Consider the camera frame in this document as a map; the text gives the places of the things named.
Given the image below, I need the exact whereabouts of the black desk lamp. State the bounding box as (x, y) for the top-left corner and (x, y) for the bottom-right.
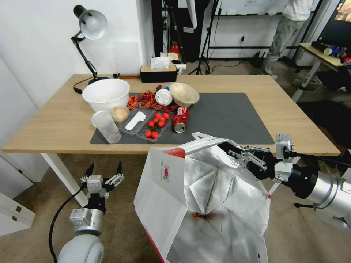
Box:
(70, 5), (111, 94)

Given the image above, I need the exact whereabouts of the white plastic spoon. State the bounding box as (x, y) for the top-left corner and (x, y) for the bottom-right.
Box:
(125, 110), (146, 131)

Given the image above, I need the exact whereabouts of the clear plastic tomato tray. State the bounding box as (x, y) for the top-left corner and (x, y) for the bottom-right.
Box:
(136, 110), (174, 143)

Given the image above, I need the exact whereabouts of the white cabinet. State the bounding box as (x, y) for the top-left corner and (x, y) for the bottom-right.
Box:
(0, 151), (50, 200)

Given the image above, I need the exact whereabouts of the black chair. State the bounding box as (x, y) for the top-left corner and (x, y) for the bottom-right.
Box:
(314, 64), (351, 93)

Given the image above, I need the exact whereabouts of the white drawer unit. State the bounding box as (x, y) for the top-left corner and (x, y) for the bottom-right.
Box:
(0, 191), (36, 237)

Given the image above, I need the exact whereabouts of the dark monitor screen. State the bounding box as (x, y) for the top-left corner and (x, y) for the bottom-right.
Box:
(319, 0), (351, 47)

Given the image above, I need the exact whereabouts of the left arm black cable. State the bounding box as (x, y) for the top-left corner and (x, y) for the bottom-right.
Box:
(48, 189), (90, 263)

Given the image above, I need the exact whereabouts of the black tripod stand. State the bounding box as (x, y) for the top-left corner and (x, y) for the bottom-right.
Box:
(188, 0), (220, 75)

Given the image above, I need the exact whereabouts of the black tissue box wooden lid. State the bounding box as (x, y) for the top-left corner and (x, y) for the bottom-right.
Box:
(140, 65), (178, 83)

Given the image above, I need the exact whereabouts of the person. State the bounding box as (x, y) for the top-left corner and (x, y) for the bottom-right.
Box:
(261, 0), (316, 80)

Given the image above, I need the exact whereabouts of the beige paper bowl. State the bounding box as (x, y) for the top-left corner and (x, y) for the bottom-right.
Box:
(169, 82), (200, 107)

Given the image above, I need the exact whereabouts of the white tissue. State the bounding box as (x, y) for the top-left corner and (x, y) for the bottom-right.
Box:
(150, 57), (170, 70)

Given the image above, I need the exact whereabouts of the grey table mat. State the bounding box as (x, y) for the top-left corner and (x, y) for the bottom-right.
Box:
(90, 92), (275, 145)

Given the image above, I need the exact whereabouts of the white table leg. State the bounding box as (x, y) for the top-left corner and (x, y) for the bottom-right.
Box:
(268, 181), (282, 195)
(40, 153), (89, 208)

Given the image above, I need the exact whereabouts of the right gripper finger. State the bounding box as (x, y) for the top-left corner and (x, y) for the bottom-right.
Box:
(230, 155), (269, 171)
(219, 144), (272, 159)

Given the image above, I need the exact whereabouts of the clear plastic spoon tray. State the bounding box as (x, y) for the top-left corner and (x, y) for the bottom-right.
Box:
(118, 108), (155, 137)

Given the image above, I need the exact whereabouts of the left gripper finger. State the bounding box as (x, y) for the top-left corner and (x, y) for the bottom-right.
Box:
(80, 163), (95, 190)
(103, 161), (125, 197)

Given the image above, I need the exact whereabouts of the wooden side desk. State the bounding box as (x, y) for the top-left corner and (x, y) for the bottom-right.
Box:
(291, 42), (351, 102)

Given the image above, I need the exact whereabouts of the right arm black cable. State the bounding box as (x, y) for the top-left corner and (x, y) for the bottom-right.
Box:
(295, 153), (351, 168)

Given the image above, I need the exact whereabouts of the crushed red drink can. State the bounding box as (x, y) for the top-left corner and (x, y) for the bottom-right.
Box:
(173, 106), (190, 134)

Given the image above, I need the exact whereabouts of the large white bowl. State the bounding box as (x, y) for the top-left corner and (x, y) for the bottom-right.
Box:
(82, 79), (131, 113)

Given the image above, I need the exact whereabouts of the blue and white can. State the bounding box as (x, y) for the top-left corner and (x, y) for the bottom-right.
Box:
(323, 46), (341, 57)

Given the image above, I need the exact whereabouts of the clear plastic cup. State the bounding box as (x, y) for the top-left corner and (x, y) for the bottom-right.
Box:
(91, 110), (122, 144)

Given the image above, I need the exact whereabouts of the white and silver delivery bag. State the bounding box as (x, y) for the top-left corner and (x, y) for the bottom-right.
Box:
(133, 132), (272, 263)

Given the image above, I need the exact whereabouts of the whiteboard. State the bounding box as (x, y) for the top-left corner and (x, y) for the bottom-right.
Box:
(215, 0), (284, 16)

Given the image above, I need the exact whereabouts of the white paper cup with lid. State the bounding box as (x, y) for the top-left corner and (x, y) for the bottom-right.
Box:
(155, 88), (174, 106)

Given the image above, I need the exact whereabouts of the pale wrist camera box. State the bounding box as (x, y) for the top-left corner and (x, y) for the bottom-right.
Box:
(87, 176), (105, 196)

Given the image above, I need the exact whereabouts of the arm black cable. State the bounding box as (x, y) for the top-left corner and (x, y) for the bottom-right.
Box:
(295, 153), (351, 168)
(48, 189), (90, 263)

